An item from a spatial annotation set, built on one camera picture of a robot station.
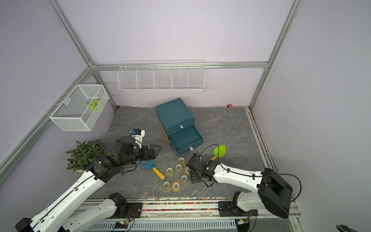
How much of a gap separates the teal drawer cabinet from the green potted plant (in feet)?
1.21

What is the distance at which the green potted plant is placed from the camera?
0.71 m

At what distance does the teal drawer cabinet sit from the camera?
2.76ft
